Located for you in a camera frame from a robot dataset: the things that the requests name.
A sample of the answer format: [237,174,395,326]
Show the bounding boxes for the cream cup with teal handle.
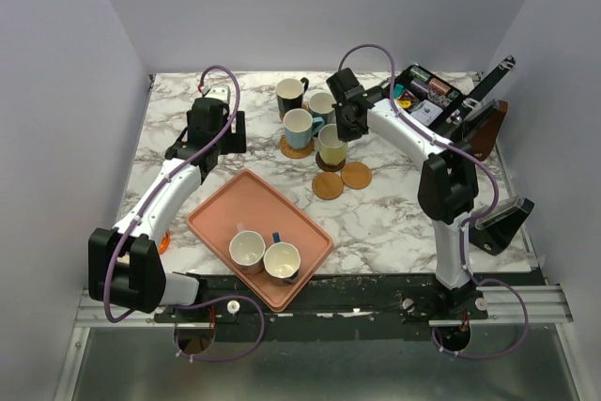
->
[308,92,335,125]

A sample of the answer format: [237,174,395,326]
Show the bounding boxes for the cream cup olive body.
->
[317,124,347,166]

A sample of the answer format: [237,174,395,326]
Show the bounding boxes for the cream cup blue handle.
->
[283,108,325,150]

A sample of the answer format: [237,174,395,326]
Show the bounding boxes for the cream cup dark brown body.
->
[275,77,309,116]

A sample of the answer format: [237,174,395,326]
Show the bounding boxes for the light wood coaster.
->
[312,172,344,200]
[341,162,372,190]

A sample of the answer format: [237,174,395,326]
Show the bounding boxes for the cream cup navy handle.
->
[263,232,301,285]

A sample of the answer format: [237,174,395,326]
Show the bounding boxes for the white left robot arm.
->
[88,85,246,321]

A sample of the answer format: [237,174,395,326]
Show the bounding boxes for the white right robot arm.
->
[327,68,478,318]

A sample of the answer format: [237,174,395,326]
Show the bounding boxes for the black chip case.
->
[393,55,516,141]

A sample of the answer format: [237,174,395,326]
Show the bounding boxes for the pink plastic tray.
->
[187,170,333,313]

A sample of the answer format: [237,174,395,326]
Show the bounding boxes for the brown leather pouch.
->
[464,100,509,162]

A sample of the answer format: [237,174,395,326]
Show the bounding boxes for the black phone stand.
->
[469,196,535,256]

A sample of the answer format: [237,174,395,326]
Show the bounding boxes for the aluminium mounting rail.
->
[74,284,574,329]

